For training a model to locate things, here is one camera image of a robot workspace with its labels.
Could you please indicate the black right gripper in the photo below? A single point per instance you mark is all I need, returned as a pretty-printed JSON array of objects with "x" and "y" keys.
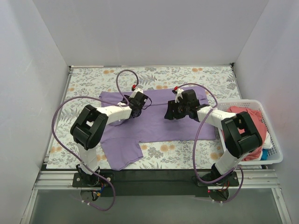
[{"x": 173, "y": 110}]

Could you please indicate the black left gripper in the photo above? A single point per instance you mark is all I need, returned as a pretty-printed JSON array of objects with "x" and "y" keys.
[{"x": 142, "y": 102}]

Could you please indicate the purple t shirt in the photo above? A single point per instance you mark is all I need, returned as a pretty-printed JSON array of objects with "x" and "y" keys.
[{"x": 127, "y": 141}]

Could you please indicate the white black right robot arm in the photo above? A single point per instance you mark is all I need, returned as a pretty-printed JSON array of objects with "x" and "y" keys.
[{"x": 240, "y": 133}]

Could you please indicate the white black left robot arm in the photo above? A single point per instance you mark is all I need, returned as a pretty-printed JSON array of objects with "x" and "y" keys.
[{"x": 89, "y": 127}]

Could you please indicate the floral patterned table mat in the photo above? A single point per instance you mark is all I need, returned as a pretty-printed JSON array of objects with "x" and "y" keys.
[{"x": 178, "y": 153}]

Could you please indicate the pink t shirt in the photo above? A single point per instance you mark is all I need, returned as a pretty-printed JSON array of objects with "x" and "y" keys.
[{"x": 256, "y": 116}]

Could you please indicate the white garment in basket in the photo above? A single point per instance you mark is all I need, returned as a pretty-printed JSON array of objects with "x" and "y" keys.
[{"x": 267, "y": 143}]

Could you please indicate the blue garment in basket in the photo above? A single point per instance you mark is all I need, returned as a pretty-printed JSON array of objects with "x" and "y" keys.
[{"x": 264, "y": 155}]

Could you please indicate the white plastic laundry basket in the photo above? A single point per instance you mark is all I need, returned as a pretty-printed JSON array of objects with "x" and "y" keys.
[{"x": 274, "y": 154}]

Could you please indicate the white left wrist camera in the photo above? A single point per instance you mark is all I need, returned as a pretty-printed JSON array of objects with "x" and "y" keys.
[{"x": 135, "y": 90}]

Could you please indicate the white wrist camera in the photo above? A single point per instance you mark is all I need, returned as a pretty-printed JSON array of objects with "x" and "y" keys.
[
  {"x": 178, "y": 94},
  {"x": 135, "y": 90}
]

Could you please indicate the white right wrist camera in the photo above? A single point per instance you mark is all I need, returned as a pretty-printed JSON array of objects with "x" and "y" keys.
[{"x": 178, "y": 94}]

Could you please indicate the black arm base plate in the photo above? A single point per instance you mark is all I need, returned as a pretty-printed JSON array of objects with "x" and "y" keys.
[{"x": 154, "y": 182}]

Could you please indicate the aluminium table frame rail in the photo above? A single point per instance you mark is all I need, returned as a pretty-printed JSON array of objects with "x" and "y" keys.
[{"x": 254, "y": 179}]

